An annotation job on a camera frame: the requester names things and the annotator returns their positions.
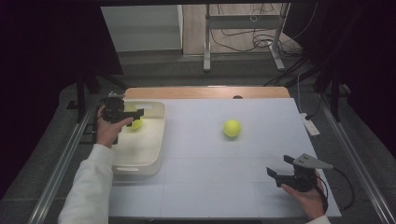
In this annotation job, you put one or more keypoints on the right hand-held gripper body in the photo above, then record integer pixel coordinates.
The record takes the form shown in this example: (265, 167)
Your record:
(302, 179)

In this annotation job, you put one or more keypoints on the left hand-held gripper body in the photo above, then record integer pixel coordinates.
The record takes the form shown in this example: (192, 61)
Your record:
(113, 110)

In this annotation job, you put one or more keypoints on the yellow tennis ball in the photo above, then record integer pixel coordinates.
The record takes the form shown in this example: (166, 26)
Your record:
(137, 125)
(232, 128)

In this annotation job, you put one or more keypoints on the cream plastic bin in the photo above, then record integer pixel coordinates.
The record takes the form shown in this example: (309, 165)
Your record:
(140, 149)

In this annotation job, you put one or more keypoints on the person's left hand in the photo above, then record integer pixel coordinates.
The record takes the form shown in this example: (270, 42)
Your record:
(106, 132)

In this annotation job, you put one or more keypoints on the person's right hand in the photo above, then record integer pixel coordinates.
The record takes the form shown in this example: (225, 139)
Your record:
(309, 202)

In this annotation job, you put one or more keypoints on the black stand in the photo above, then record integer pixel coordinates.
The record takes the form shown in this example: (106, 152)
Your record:
(334, 99)
(81, 93)

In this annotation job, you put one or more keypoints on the white power strip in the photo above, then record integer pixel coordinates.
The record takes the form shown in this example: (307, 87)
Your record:
(310, 126)

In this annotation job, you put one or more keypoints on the white foam board cover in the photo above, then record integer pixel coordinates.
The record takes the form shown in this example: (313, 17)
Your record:
(211, 174)

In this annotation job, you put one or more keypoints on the white cabinet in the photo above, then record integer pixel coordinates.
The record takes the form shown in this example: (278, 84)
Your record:
(140, 28)

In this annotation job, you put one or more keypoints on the dark curtain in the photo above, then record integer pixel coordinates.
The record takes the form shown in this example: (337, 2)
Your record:
(37, 62)
(367, 62)

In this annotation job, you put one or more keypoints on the grey metal stand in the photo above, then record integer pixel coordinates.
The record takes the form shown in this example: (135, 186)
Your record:
(206, 46)

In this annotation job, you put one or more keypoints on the aluminium rail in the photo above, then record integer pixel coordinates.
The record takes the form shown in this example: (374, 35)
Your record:
(59, 168)
(358, 161)

